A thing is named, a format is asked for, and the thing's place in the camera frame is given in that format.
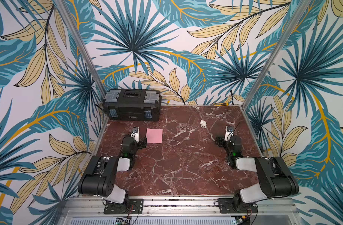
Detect pink square paper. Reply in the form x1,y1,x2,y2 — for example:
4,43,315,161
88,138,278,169
146,128,163,143

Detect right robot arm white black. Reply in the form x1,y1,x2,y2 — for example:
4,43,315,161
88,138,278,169
215,136,299,215

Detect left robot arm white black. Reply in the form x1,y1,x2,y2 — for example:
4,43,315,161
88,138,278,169
78,134,147,215

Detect white pvc elbow fitting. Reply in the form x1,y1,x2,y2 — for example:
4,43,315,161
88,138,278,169
200,120,207,128

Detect yellow utility knife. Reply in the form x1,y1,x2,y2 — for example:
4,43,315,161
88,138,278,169
213,103,229,106

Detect black plastic toolbox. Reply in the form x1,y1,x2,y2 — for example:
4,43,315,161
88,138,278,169
102,89,162,122

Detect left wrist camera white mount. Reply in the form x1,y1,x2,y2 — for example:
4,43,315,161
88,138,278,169
131,127,140,143

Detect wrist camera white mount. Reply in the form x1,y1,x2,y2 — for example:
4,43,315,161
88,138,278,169
224,126,235,141
131,127,140,143

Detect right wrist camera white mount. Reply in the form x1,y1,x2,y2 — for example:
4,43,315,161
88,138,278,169
224,126,235,141

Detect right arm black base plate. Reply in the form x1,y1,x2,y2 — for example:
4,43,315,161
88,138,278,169
214,198,258,214

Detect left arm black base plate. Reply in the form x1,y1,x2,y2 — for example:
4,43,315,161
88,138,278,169
104,198,144,215

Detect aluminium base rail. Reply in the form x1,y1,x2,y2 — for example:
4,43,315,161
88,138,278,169
57,195,302,225

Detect right aluminium frame post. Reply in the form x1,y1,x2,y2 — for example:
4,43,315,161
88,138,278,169
241,0,311,111

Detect aluminium frame post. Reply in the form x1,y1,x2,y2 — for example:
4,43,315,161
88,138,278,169
55,0,106,97
241,0,311,111

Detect left aluminium frame post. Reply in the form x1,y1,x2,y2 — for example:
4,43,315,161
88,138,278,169
55,0,106,97

